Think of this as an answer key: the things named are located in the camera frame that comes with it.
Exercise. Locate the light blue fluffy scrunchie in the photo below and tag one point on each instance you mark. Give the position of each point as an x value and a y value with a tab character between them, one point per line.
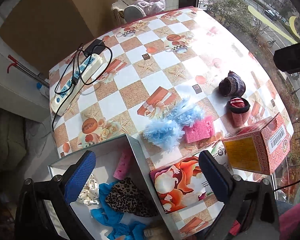
167	132

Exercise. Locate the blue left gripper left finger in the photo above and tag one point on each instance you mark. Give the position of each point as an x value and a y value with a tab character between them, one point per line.
76	176

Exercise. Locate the blue glove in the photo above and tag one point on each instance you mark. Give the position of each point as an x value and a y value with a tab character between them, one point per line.
105	214
134	230

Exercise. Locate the red patterned medicine box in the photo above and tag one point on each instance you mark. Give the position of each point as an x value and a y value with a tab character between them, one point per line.
260	147

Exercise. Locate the leopard print scrunchie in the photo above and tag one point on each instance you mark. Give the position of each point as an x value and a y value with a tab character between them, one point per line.
126	197

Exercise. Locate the white detergent bottle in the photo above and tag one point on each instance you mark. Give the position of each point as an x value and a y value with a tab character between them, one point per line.
43	90

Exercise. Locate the white polka dot scrunchie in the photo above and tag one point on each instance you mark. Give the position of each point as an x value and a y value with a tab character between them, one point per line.
90	192

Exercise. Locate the white power strip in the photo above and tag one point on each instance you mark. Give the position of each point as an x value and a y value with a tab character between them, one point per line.
81	75

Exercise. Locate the beige sock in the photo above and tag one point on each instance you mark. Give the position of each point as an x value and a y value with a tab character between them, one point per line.
157	231

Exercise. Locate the floral tissue pack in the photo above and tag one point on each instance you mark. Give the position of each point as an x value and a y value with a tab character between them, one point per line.
181	184

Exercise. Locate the red handled tool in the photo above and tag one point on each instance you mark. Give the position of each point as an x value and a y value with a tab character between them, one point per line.
16	64

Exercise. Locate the checkered patterned tablecloth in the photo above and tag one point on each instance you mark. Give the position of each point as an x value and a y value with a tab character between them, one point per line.
151	65

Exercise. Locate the pink clothes on chair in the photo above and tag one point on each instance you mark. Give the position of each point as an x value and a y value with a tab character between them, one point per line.
150	7

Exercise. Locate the pink sponge block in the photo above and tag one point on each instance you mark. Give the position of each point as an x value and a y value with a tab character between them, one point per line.
201	129

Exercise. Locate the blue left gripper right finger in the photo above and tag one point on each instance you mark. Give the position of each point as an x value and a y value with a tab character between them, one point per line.
216	174

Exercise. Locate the purple knitted scrunchie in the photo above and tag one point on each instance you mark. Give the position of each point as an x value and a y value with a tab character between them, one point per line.
232	85

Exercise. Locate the black power adapter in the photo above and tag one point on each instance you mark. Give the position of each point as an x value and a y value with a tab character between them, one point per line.
96	47

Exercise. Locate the pink foam hair roller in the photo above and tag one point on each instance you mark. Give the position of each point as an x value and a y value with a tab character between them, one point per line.
124	164

